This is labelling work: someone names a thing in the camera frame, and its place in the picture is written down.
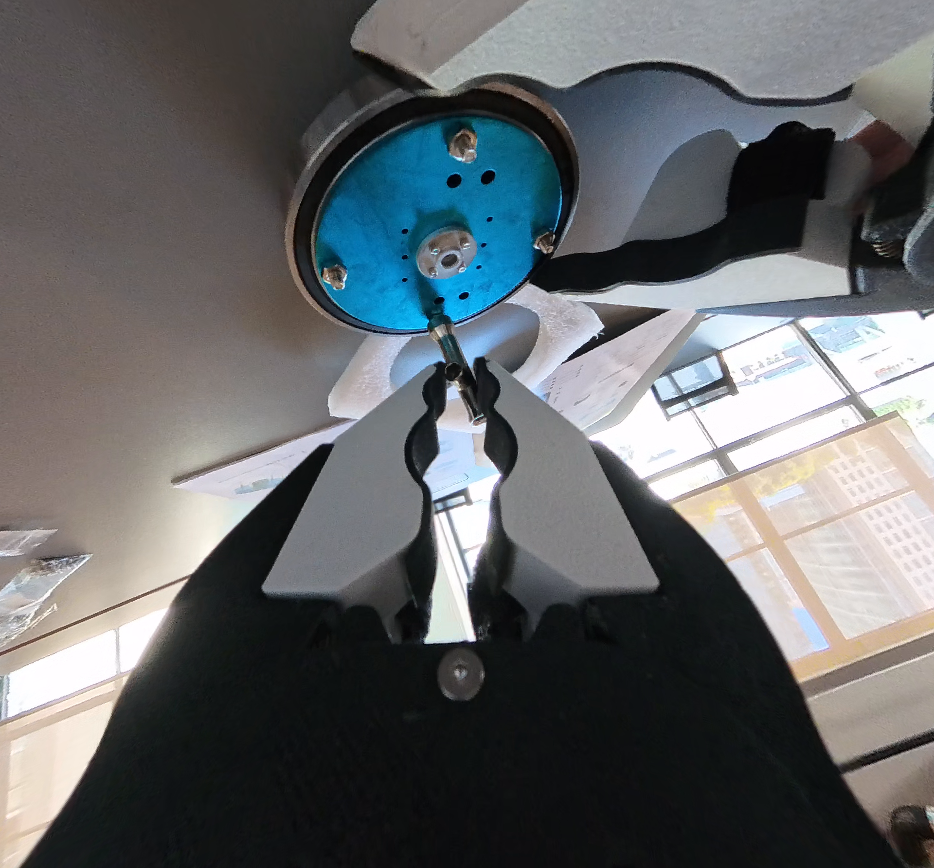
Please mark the metal cross socket wrench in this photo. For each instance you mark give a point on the metal cross socket wrench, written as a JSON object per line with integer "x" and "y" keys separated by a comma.
{"x": 445, "y": 342}

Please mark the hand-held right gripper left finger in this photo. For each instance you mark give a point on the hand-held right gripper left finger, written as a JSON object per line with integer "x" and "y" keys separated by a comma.
{"x": 350, "y": 518}

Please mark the large window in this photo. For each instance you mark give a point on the large window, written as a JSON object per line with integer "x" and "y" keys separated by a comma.
{"x": 802, "y": 554}

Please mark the person's left hand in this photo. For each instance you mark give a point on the person's left hand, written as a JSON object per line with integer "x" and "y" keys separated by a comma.
{"x": 886, "y": 142}

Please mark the blue disc with black rim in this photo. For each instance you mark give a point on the blue disc with black rim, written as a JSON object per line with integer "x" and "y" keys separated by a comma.
{"x": 379, "y": 226}

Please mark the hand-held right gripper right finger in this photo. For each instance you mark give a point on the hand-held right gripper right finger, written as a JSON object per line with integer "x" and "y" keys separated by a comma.
{"x": 576, "y": 518}

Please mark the white foam sheet with hole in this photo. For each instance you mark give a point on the white foam sheet with hole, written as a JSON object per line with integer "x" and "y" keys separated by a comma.
{"x": 562, "y": 335}

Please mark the instruction sheet with circuit board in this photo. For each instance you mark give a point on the instruction sheet with circuit board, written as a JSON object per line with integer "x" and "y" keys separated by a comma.
{"x": 620, "y": 372}

